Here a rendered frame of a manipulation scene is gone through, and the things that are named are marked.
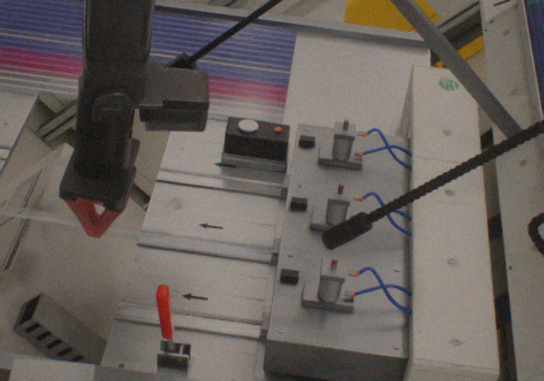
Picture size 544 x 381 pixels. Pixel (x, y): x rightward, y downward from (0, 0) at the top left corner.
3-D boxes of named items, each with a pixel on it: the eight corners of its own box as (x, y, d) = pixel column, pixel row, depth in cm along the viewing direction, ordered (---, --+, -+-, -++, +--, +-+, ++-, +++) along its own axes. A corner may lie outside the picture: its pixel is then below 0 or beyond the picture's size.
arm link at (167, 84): (94, 10, 94) (96, 94, 91) (216, 17, 97) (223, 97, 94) (86, 73, 105) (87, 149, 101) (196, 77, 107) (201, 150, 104)
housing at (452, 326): (387, 451, 101) (412, 360, 92) (393, 148, 138) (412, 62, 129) (467, 463, 101) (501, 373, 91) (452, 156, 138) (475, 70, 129)
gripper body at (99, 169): (139, 152, 111) (146, 99, 106) (121, 214, 103) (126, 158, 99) (81, 141, 111) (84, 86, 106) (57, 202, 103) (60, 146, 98)
